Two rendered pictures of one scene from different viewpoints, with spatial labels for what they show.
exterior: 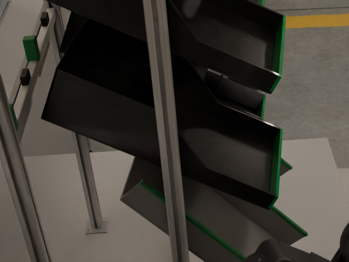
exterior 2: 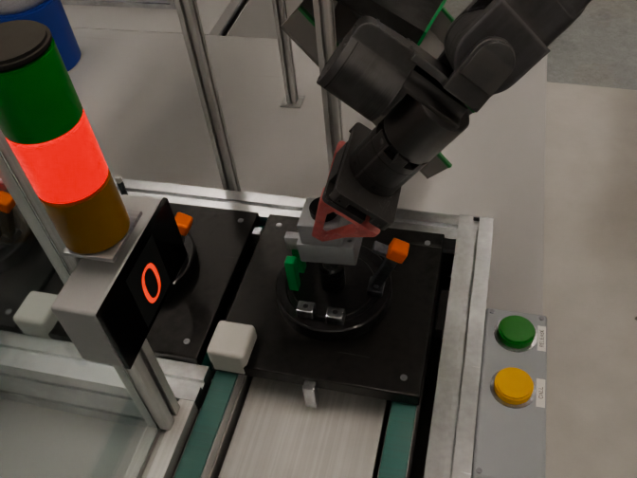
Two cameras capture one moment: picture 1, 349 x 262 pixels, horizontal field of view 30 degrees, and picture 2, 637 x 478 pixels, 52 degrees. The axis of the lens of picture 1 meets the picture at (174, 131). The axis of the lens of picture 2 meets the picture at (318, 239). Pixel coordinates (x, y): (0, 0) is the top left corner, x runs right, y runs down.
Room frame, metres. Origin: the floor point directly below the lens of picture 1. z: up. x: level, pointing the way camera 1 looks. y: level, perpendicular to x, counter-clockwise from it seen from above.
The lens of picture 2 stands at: (-0.13, -0.15, 1.59)
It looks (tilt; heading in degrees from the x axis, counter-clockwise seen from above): 47 degrees down; 16
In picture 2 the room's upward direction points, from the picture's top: 7 degrees counter-clockwise
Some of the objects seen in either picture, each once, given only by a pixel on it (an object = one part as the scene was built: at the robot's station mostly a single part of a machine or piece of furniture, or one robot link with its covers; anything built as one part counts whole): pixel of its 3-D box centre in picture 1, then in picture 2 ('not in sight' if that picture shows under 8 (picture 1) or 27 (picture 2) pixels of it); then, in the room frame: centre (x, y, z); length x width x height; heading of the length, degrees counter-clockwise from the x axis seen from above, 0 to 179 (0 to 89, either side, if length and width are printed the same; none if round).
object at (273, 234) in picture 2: not in sight; (335, 298); (0.34, -0.02, 0.96); 0.24 x 0.24 x 0.02; 87
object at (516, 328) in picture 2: not in sight; (516, 333); (0.32, -0.24, 0.96); 0.04 x 0.04 x 0.02
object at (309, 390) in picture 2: not in sight; (311, 394); (0.22, -0.02, 0.95); 0.01 x 0.01 x 0.04; 87
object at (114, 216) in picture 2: not in sight; (85, 206); (0.16, 0.11, 1.28); 0.05 x 0.05 x 0.05
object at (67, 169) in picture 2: not in sight; (59, 151); (0.16, 0.11, 1.33); 0.05 x 0.05 x 0.05
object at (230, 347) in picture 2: not in sight; (232, 347); (0.25, 0.08, 0.97); 0.05 x 0.05 x 0.04; 87
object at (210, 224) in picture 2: not in sight; (134, 244); (0.36, 0.23, 1.01); 0.24 x 0.24 x 0.13; 87
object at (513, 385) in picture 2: not in sight; (513, 387); (0.25, -0.23, 0.96); 0.04 x 0.04 x 0.02
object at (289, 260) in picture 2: not in sight; (292, 273); (0.33, 0.02, 1.01); 0.01 x 0.01 x 0.05; 87
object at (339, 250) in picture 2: not in sight; (318, 227); (0.34, -0.01, 1.09); 0.08 x 0.04 x 0.07; 88
